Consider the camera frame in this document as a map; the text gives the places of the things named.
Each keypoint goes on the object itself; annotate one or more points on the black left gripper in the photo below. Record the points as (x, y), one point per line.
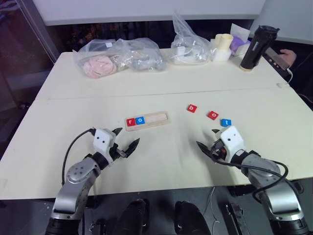
(118, 153)

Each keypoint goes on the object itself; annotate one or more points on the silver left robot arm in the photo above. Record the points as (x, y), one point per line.
(75, 171)

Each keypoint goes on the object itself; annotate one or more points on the red letter tile b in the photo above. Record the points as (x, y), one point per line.
(192, 108)

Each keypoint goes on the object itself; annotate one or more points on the clear bag with grey parts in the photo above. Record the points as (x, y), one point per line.
(144, 58)

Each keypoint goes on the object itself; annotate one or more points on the grey metal frame post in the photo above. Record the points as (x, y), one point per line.
(36, 24)

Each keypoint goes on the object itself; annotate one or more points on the red letter tile o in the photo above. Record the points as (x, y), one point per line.
(213, 115)

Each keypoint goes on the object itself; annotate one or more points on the person's bare hand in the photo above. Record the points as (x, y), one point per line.
(289, 55)

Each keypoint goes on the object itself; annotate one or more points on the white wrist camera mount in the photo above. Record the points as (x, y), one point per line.
(232, 139)
(102, 140)

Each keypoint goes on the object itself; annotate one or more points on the clear bag with pink plush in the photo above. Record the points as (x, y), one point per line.
(97, 64)

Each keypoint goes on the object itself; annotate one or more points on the black metal bracket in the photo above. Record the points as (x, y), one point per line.
(238, 220)

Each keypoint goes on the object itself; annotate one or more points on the blue letter tile o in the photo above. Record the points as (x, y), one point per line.
(140, 121)

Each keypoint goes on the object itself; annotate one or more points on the red letter tile r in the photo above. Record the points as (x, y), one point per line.
(130, 122)

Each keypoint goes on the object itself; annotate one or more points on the black drinking bottle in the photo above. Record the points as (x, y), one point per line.
(256, 49)

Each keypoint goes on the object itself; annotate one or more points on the dark rounded shape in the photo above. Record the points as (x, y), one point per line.
(187, 218)
(133, 218)

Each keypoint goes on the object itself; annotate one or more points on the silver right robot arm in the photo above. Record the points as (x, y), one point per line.
(281, 195)

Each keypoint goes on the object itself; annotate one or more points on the blue letter tile t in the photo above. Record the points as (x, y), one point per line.
(226, 122)

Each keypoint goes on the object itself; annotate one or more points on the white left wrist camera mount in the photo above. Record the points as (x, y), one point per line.
(102, 140)

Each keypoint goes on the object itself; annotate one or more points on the wooden letter tray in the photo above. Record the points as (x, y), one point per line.
(156, 117)

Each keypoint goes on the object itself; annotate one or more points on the purple and white packet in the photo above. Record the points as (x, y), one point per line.
(238, 44)

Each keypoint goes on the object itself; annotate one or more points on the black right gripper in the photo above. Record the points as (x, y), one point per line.
(218, 150)

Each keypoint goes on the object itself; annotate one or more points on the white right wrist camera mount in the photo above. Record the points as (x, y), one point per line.
(232, 139)

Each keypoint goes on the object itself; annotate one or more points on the dark smartphone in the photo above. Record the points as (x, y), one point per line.
(277, 60)

